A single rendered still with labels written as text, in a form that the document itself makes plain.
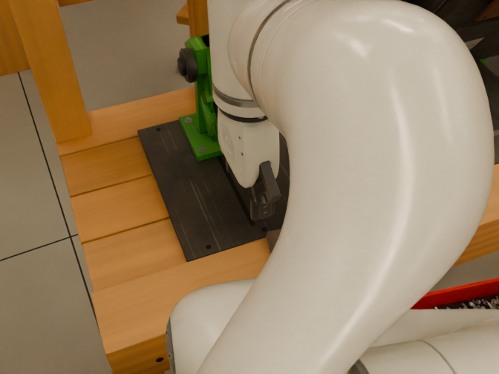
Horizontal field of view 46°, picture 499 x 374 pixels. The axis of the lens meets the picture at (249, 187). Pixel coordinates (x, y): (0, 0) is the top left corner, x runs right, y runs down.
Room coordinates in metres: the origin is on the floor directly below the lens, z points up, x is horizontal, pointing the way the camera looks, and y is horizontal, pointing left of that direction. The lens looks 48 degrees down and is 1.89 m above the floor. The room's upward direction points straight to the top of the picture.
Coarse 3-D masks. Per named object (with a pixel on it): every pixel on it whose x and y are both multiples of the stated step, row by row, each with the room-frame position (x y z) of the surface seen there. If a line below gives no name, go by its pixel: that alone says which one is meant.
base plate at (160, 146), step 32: (160, 128) 1.08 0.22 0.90; (160, 160) 0.96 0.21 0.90; (192, 160) 0.96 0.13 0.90; (224, 160) 0.96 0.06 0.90; (288, 160) 0.96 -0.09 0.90; (160, 192) 0.87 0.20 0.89; (192, 192) 0.86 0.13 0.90; (224, 192) 0.86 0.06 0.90; (288, 192) 0.86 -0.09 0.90; (192, 224) 0.77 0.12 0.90; (224, 224) 0.77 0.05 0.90; (256, 224) 0.77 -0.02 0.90; (192, 256) 0.69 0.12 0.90
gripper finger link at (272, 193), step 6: (264, 162) 0.48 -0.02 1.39; (264, 168) 0.47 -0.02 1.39; (270, 168) 0.47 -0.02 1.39; (264, 174) 0.47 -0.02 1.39; (270, 174) 0.47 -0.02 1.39; (264, 180) 0.46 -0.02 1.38; (270, 180) 0.46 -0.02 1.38; (270, 186) 0.46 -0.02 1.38; (276, 186) 0.46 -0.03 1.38; (270, 192) 0.45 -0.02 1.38; (276, 192) 0.45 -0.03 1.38; (270, 198) 0.45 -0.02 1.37; (276, 198) 0.45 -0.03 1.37
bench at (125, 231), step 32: (160, 96) 1.22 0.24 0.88; (192, 96) 1.22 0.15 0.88; (96, 128) 1.10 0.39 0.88; (128, 128) 1.10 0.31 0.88; (64, 160) 0.98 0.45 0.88; (96, 160) 0.98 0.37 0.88; (128, 160) 0.98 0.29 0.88; (96, 192) 0.88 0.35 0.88; (128, 192) 0.88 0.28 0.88; (96, 224) 0.79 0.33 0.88; (128, 224) 0.79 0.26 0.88; (160, 224) 0.79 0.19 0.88; (96, 256) 0.71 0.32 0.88; (128, 256) 0.71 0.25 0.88; (160, 256) 0.71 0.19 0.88; (96, 288) 0.63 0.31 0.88
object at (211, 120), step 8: (200, 96) 1.04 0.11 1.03; (208, 96) 1.02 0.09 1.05; (200, 104) 1.04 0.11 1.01; (208, 104) 1.03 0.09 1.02; (208, 112) 1.02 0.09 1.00; (216, 112) 1.01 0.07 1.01; (208, 120) 1.01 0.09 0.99; (216, 120) 1.01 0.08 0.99; (208, 128) 0.99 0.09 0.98; (216, 128) 0.97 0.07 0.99
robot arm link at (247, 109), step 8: (216, 88) 0.50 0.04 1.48; (216, 96) 0.50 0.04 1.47; (224, 96) 0.49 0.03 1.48; (216, 104) 0.51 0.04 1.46; (224, 104) 0.49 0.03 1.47; (232, 104) 0.49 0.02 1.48; (240, 104) 0.48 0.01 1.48; (248, 104) 0.48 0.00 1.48; (232, 112) 0.49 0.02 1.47; (240, 112) 0.48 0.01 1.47; (248, 112) 0.48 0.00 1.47; (256, 112) 0.48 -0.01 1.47
